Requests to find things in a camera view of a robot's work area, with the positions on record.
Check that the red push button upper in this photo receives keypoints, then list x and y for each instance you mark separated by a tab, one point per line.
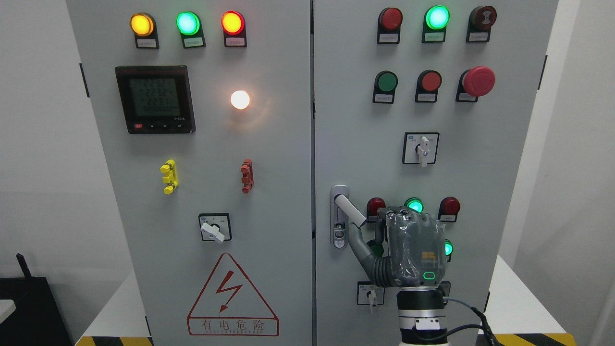
428	84

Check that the white platform with hazard stripes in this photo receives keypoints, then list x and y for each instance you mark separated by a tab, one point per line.
513	312

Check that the black digital power meter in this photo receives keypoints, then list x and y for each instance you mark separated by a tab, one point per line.
156	99

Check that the green lit indicator middle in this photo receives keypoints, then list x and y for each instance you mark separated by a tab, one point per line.
414	203

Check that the green lit indicator top right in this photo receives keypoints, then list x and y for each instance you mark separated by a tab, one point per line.
436	20

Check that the red terminal connector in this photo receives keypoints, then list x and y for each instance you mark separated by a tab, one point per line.
247	178

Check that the green push button lower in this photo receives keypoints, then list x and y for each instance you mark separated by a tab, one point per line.
377	249

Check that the grey cabinet door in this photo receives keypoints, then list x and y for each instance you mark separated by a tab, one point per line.
271	225
360	144

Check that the dark red buzzer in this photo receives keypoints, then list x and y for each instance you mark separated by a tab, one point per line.
480	22

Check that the red electrical warning sticker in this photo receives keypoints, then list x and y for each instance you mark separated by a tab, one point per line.
229	304

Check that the grey right cabinet door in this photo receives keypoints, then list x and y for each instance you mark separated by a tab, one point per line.
360	144

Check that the green lit button lower right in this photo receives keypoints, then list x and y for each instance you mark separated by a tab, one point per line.
448	249

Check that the white rotary switch upper right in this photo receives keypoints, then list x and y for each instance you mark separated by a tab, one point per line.
420	148

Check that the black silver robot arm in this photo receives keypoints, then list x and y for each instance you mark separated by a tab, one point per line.
421	316

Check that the black rotary selector switch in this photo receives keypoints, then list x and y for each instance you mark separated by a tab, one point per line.
445	288

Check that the red lit indicator light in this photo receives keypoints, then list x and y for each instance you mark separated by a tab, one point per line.
234	29

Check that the white rotary switch lower right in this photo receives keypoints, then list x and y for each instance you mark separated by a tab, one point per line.
369	294

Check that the white rotary switch left door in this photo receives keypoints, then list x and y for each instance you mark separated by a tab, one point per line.
215	227

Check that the yellow terminal connector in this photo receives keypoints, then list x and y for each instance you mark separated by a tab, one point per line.
170	178

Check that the red indicator light top right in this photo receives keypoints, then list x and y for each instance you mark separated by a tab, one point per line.
389	25

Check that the red indicator light middle right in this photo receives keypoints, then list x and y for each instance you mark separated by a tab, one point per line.
449	209

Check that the red emergency stop button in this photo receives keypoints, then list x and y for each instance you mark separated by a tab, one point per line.
474	83

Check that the white rotary switch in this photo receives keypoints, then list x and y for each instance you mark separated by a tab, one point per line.
369	294
420	148

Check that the white lit indicator light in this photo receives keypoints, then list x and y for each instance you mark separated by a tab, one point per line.
240	99

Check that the yellow indicator light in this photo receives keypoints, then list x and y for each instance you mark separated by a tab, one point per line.
144	29

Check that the green lit indicator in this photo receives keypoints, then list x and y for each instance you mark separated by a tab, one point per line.
436	20
414	203

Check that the green indicator light top left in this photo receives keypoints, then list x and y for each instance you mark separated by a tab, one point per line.
190	29

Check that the red indicator light middle left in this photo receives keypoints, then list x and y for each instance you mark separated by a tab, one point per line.
373	205

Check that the grey left cabinet door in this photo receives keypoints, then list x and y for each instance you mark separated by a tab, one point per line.
271	225

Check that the green push button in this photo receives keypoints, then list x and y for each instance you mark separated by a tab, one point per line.
384	87
377	249

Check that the silver door handle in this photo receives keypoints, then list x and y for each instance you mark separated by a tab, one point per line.
343	214

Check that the black box with antenna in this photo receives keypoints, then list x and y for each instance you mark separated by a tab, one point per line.
36	320

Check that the green push button upper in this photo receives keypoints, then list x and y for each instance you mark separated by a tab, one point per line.
384	87

